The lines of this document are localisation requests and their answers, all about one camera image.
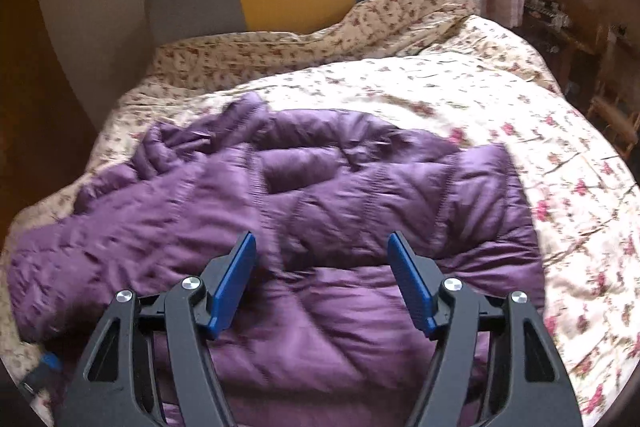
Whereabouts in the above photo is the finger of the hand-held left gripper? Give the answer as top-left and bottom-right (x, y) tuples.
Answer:
(20, 353), (63, 395)

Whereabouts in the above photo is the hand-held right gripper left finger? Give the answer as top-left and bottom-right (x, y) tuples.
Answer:
(57, 231), (258, 427)

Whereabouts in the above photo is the large-print floral quilt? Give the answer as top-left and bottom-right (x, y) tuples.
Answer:
(0, 14), (640, 427)

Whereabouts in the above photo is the cluttered wooden desk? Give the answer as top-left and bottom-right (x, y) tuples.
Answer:
(520, 0), (601, 92)

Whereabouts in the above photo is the purple quilted down jacket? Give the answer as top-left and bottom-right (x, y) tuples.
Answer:
(9, 93), (548, 427)

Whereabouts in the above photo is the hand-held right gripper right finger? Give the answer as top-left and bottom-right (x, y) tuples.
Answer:
(387, 231), (583, 427)

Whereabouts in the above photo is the wooden chair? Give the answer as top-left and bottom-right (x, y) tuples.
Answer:
(587, 24), (640, 162)

